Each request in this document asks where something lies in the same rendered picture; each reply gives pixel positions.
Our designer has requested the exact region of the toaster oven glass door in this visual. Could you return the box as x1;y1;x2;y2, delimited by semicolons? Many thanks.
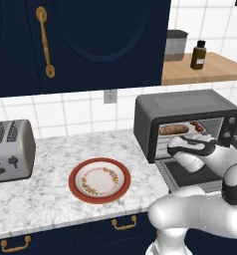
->
155;155;225;194

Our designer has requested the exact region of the wooden shelf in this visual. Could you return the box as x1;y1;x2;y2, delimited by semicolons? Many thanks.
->
161;51;237;87

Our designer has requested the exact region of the brown bottle with black cap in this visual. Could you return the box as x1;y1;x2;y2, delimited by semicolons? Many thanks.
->
190;39;208;71

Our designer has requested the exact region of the red kebab skewer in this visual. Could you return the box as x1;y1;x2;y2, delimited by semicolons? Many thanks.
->
189;121;206;132

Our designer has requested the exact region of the silver two-slot toaster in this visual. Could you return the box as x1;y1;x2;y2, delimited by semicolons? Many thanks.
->
0;119;37;184

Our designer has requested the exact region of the red-rimmed floral plate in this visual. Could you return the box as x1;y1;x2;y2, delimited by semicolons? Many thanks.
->
68;156;132;205

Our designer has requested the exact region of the grey wall socket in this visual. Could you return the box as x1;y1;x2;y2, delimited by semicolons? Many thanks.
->
103;89;119;106

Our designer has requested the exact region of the brass drawer handle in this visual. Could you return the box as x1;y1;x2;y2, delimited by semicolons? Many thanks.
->
0;235;32;254
111;215;138;231

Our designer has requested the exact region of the grey canister with dark lid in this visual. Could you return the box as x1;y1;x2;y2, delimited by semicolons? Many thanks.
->
163;29;189;63

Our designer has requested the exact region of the dark grey toaster oven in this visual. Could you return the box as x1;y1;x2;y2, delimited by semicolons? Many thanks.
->
133;89;237;164

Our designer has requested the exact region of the navy drawer front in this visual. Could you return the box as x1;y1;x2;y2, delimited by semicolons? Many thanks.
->
72;210;159;255
0;226;76;255

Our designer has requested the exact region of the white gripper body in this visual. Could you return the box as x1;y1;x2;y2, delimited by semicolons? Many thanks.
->
189;132;219;144

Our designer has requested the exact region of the brown baguette bread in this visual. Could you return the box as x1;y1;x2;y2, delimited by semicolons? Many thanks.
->
158;124;190;136

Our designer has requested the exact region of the long brass cupboard handle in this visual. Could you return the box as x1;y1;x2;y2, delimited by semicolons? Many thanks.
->
35;5;57;80

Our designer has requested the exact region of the navy cupboard door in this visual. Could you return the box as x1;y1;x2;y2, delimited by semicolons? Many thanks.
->
25;0;172;96
0;0;43;99

